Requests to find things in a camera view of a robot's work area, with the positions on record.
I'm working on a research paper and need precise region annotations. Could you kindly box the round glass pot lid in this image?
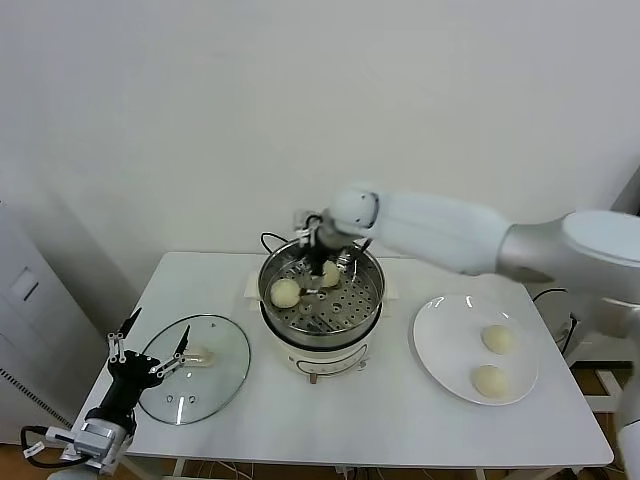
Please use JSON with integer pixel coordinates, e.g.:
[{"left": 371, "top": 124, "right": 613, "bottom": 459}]
[{"left": 135, "top": 313, "right": 251, "bottom": 426}]

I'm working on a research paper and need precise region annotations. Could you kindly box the perforated steel steamer basket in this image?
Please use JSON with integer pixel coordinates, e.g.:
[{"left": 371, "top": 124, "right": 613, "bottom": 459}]
[{"left": 257, "top": 234, "right": 385, "bottom": 351}]

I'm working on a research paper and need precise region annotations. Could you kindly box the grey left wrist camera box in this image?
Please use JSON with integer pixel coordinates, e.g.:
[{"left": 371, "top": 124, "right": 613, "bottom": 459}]
[{"left": 74, "top": 419, "right": 125, "bottom": 464}]

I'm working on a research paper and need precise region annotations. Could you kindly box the black cooker power cord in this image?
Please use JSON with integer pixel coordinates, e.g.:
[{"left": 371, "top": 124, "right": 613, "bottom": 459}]
[{"left": 258, "top": 231, "right": 292, "bottom": 256}]

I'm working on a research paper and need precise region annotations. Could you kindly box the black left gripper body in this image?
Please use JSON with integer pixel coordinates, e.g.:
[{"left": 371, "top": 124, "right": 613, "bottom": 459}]
[{"left": 88, "top": 349, "right": 164, "bottom": 426}]

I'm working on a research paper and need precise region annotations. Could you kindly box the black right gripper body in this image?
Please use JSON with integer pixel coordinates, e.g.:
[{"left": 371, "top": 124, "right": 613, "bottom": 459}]
[{"left": 307, "top": 214, "right": 351, "bottom": 274}]

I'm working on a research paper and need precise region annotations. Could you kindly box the grey metal cabinet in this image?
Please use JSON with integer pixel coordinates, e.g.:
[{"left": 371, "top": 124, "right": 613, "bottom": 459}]
[{"left": 0, "top": 199, "right": 111, "bottom": 446}]

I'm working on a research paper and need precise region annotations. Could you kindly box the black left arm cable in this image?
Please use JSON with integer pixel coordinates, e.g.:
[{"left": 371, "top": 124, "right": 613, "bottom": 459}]
[{"left": 19, "top": 425, "right": 76, "bottom": 457}]

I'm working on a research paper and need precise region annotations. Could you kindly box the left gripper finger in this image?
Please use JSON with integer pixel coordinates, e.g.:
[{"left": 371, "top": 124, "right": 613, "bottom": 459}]
[
  {"left": 106, "top": 306, "right": 144, "bottom": 365},
  {"left": 148, "top": 324, "right": 192, "bottom": 379}
]

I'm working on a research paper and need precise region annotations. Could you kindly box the black power adapter with cable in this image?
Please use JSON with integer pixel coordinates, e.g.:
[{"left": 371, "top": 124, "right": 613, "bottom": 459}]
[{"left": 530, "top": 287, "right": 581, "bottom": 354}]

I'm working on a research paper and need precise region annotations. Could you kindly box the white round plate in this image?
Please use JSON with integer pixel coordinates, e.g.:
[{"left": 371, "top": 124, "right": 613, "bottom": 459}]
[{"left": 412, "top": 294, "right": 540, "bottom": 406}]

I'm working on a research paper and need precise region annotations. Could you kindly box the white electric cooker base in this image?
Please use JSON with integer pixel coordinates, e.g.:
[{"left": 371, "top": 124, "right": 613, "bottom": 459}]
[{"left": 242, "top": 272, "right": 401, "bottom": 387}]

